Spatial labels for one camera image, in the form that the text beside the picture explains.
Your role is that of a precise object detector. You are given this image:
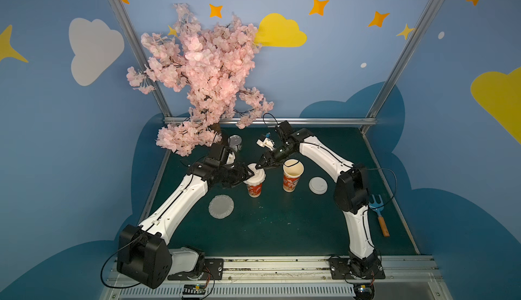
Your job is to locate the white lid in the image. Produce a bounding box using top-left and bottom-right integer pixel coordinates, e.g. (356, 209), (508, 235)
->
(244, 163), (266, 186)
(309, 177), (328, 195)

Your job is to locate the red paper cup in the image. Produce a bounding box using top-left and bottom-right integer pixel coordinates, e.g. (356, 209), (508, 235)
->
(244, 163), (266, 198)
(283, 159), (304, 192)

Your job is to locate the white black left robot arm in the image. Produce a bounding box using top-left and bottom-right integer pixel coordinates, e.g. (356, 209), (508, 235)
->
(114, 143), (254, 289)

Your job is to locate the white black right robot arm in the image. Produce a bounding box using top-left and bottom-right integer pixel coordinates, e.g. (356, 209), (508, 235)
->
(256, 121), (383, 276)

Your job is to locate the small silver tin can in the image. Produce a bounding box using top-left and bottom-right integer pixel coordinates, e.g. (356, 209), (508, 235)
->
(228, 135), (242, 152)

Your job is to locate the translucent paper sheet left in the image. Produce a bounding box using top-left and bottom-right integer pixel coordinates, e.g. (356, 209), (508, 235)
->
(208, 195), (234, 219)

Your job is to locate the pink cherry blossom tree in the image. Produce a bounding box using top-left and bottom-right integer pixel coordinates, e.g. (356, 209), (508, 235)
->
(126, 4), (274, 156)

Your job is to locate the small green circuit board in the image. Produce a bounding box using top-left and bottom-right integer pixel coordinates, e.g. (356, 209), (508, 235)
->
(181, 284), (208, 298)

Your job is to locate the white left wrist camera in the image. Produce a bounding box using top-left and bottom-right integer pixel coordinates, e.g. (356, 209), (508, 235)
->
(226, 152), (236, 165)

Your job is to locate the aluminium frame back bar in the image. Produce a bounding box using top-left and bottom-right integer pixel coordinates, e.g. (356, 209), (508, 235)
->
(163, 116), (378, 127)

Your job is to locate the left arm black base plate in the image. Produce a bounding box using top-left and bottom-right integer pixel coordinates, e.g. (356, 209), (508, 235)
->
(167, 258), (224, 281)

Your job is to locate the aluminium front rail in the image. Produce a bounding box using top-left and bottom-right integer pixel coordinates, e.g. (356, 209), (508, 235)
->
(100, 255), (452, 299)

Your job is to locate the blue garden fork wooden handle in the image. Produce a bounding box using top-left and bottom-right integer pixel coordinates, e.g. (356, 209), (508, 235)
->
(369, 195), (390, 238)

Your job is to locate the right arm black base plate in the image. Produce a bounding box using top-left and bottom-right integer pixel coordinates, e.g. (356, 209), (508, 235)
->
(327, 255), (385, 280)

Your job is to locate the aluminium frame left post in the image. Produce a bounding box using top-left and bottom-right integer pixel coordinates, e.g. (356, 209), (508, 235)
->
(108, 0), (172, 117)

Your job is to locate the aluminium frame post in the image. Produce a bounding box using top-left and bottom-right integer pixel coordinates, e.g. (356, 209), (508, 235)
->
(108, 0), (172, 117)
(360, 0), (445, 136)

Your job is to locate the aluminium frame right post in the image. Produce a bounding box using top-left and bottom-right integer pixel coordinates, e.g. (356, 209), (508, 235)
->
(360, 0), (445, 136)

